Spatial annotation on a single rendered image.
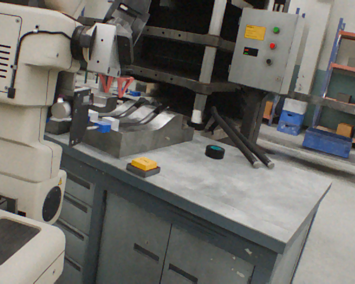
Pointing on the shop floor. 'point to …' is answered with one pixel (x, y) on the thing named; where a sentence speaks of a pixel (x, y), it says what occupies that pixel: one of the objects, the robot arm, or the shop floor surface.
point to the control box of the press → (264, 58)
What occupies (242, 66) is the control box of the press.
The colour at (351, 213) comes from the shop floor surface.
